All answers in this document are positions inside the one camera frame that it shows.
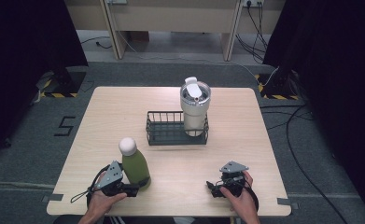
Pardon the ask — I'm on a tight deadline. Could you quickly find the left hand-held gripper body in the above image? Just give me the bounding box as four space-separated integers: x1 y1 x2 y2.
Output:
93 160 132 197

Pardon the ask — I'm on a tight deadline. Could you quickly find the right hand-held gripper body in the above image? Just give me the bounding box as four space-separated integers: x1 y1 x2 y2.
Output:
216 160 250 198

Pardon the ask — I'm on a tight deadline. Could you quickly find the green bottle with white cap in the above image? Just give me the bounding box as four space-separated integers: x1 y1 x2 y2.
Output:
118 136 152 191

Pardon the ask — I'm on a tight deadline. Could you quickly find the person's right hand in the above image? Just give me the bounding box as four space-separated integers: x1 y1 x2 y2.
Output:
219 171 258 216

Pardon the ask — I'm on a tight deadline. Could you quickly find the person's left hand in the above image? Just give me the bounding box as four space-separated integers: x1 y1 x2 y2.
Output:
88 172 128 216

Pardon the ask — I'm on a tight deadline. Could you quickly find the person's dark clothing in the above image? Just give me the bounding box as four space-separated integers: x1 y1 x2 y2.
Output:
52 214 235 224

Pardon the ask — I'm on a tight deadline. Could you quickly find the grey tape piece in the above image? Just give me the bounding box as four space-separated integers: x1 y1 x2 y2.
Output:
41 192 64 203
276 197 300 211

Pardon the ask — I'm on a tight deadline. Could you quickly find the white tumbler with lid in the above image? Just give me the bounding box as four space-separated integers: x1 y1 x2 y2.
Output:
179 76 212 137

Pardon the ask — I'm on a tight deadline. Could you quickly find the stand base with hazard tape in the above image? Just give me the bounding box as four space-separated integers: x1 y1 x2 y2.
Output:
35 68 88 99
254 72 300 101

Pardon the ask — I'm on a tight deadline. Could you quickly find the black curtain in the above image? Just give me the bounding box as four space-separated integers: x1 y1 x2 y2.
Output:
0 0 90 160
261 0 365 223

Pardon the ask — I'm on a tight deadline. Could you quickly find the beige wooden desk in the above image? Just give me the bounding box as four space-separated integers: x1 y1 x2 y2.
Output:
63 0 287 63

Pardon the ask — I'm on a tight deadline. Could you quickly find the white power strip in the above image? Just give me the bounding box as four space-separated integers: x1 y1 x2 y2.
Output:
242 0 266 7

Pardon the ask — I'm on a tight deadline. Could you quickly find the black strap on left gripper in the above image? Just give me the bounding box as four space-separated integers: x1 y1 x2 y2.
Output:
70 164 110 208

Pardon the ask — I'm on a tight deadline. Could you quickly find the black strap on gripper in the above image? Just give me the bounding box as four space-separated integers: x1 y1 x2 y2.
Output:
245 186 260 213
70 164 110 208

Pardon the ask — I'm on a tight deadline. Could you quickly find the black strap on right gripper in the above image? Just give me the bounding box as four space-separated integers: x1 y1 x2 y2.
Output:
245 186 260 213

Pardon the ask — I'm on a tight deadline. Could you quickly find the dark green wire basket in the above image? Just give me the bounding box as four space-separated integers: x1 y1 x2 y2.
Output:
145 110 210 147

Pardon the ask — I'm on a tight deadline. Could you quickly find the long black floor cable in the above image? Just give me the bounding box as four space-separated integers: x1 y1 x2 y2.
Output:
259 103 351 224

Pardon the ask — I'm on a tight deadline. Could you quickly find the short black floor cable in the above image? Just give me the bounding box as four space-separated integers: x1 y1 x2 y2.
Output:
79 35 113 50

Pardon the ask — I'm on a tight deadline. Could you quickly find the bundle of black cables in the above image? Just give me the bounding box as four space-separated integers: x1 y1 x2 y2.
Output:
234 4 270 63

